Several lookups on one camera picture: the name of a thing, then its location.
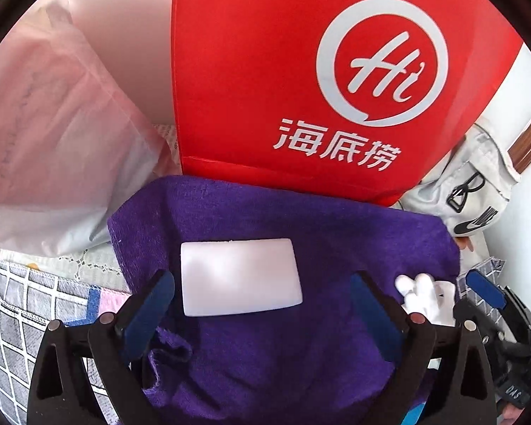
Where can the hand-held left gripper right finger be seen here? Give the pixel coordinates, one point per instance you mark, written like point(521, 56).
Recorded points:
point(374, 314)

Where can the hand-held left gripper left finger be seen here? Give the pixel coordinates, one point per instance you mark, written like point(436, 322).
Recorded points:
point(150, 314)

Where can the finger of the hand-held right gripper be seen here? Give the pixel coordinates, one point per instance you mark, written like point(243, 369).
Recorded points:
point(484, 285)

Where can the white soap bar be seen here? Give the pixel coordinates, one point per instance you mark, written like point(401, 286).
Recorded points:
point(239, 274)

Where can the person's right hand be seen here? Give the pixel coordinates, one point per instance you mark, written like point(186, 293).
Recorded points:
point(520, 400)

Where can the crumpled clear plastic bag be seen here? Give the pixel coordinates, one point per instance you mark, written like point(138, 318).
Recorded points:
point(425, 301)

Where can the purple towel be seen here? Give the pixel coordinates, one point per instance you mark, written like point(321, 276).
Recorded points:
point(248, 363)

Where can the grey waist bag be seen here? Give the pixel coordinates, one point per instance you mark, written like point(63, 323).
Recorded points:
point(482, 172)

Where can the grey plaid quilt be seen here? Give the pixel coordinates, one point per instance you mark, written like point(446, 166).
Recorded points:
point(9, 318)

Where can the white plastic shopping bag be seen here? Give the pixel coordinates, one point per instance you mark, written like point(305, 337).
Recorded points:
point(48, 141)

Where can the red paper shopping bag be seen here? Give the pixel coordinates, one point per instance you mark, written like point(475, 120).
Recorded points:
point(248, 75)

